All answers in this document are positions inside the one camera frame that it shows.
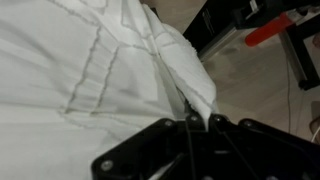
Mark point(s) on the white duvet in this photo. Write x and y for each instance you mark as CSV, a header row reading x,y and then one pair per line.
x,y
78,77

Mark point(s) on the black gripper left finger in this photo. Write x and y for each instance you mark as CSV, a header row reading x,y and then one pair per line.
x,y
140,156

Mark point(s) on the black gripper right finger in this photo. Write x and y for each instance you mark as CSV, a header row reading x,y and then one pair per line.
x,y
250,150

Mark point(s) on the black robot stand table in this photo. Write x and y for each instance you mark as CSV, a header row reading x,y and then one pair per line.
x,y
218,20

